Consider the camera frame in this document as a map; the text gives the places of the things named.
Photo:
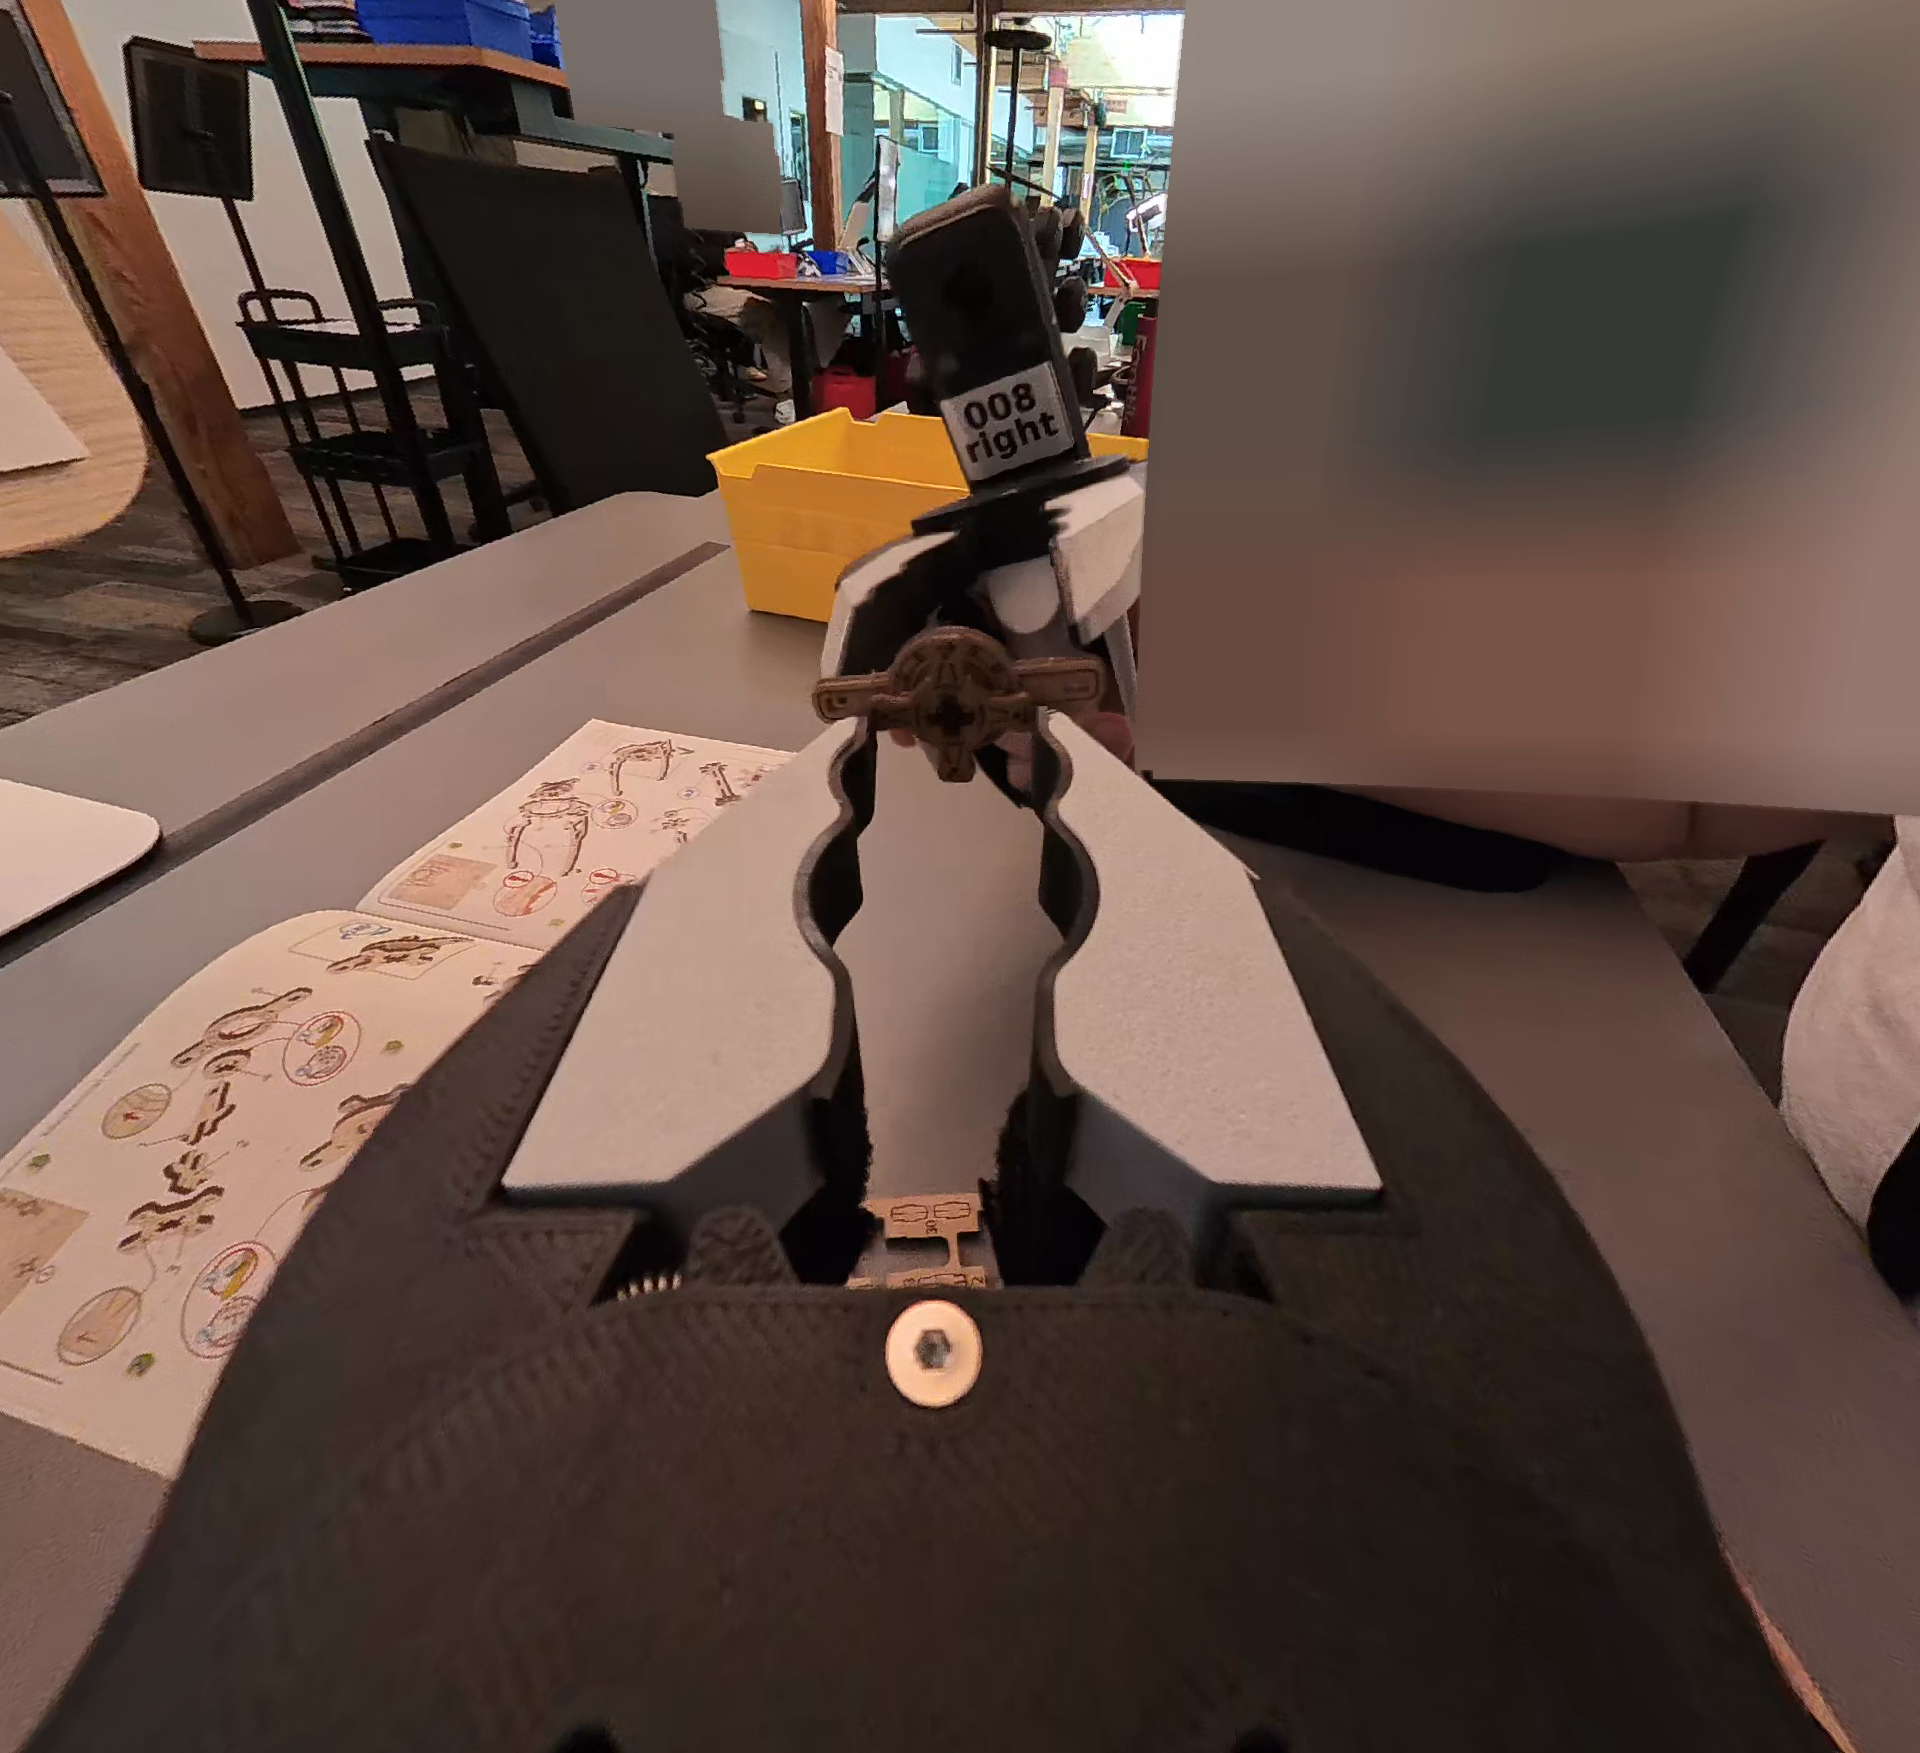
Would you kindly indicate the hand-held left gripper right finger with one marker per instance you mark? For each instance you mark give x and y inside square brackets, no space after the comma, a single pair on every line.
[1200,1018]

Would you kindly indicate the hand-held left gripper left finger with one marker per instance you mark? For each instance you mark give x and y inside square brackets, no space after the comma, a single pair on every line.
[691,1003]

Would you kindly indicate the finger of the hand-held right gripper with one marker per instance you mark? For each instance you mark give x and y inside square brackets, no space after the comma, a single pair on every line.
[1095,567]
[878,605]

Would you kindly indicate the laser-cut wooden parts sheet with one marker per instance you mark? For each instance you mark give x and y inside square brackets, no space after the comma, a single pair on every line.
[931,1212]

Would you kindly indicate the rack of black dumbbells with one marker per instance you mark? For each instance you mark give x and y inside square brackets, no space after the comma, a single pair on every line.
[1065,269]

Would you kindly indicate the yellow plastic bin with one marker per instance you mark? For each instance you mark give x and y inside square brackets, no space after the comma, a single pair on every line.
[810,509]

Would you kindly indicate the red metal bottle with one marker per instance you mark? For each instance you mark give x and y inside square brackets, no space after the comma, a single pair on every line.
[1146,374]

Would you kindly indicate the red plastic bin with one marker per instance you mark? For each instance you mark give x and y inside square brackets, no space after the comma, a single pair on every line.
[763,265]

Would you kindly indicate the black mesh wrist rest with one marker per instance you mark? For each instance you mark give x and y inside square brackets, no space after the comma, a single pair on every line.
[1424,854]

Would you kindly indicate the thin wooden column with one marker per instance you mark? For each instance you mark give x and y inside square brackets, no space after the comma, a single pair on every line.
[818,59]

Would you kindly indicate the black divider panel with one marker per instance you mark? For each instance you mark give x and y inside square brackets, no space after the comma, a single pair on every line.
[570,327]

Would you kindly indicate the illustrated instruction booklet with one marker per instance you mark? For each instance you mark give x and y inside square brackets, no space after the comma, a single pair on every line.
[225,1034]

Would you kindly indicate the black utility cart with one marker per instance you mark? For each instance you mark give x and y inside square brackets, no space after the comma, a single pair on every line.
[375,335]

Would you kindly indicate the wood-topped desk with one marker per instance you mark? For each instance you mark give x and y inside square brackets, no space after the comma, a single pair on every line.
[450,61]

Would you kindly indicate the blue plastic bin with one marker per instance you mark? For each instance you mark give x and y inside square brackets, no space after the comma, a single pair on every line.
[442,20]

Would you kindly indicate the white stand base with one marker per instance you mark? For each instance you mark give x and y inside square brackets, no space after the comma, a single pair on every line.
[61,854]

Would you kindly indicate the black metal pole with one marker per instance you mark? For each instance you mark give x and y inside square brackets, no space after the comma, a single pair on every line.
[300,103]

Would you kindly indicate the thick wooden post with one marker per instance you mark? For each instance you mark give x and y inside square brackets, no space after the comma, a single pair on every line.
[181,404]

